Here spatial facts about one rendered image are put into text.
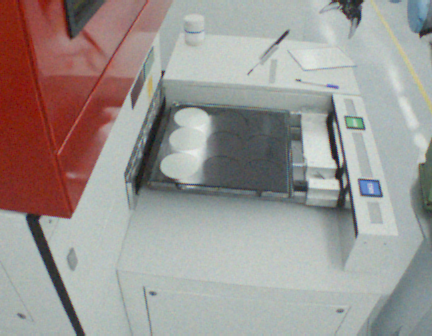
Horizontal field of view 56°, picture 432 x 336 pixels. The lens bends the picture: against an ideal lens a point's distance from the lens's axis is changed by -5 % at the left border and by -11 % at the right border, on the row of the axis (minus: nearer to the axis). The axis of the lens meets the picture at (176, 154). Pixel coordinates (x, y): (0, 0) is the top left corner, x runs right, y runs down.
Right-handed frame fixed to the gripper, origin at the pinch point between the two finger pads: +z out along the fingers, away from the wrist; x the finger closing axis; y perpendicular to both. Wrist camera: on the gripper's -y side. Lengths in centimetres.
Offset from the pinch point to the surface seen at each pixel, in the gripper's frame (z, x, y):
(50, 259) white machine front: -2, -14, 136
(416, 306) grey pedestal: 28, 87, 58
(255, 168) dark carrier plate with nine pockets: 12, 6, 77
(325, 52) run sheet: 3.5, 3.3, 15.9
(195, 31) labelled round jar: 20, -36, 35
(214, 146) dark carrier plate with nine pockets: 18, -6, 74
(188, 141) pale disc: 21, -12, 76
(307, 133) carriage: 9, 13, 53
